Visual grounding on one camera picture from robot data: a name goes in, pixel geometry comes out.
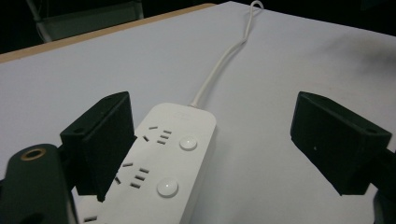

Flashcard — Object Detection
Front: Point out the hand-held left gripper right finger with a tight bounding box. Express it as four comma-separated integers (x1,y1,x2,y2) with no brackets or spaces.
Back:
290,91,393,197

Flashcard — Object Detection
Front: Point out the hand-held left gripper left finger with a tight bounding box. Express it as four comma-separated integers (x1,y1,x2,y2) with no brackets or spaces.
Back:
59,91,138,203

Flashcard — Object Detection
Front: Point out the white power strip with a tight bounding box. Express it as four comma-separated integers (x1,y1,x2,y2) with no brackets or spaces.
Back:
75,102,218,224

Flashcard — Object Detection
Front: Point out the white power strip cable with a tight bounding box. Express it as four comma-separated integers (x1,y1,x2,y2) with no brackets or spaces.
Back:
190,0,265,109

